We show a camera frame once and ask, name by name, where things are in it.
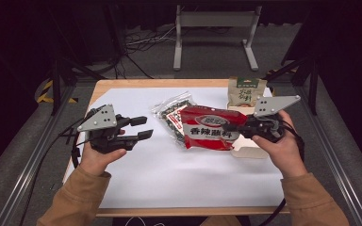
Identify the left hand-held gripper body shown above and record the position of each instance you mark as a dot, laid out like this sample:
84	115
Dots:
100	121

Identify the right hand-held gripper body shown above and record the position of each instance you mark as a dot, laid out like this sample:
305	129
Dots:
270	105

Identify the red seasoning packet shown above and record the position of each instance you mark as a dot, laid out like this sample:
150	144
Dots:
210	132

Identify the cream packet with green label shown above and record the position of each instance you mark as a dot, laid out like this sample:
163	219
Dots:
247	92

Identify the person's left hand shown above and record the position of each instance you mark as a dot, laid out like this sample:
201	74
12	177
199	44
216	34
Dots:
95	161

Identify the person's right hand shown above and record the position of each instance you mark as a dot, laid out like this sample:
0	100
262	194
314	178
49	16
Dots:
287	153

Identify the clear bag of dark spices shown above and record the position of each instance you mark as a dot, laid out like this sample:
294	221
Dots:
169	109

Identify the black metal stand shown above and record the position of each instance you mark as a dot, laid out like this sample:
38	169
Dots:
311	78
56	81

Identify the yellow black hazard tape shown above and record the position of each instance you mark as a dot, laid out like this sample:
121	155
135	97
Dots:
45	91

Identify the white metal stand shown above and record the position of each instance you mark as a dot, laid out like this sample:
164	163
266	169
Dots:
217	19

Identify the aluminium rail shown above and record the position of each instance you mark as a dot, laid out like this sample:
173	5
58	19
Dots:
336	166
28	166

